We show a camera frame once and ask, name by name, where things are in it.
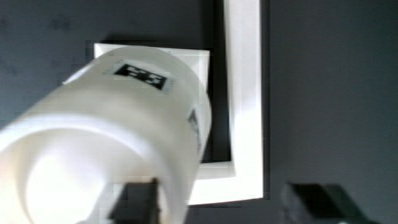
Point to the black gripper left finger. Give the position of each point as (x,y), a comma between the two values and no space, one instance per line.
(136,208)

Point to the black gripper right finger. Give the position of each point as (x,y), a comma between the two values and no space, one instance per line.
(319,204)

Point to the white lamp shade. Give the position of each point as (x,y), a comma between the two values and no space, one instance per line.
(110,133)

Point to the white L-shaped border frame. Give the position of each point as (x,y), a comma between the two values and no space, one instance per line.
(230,180)

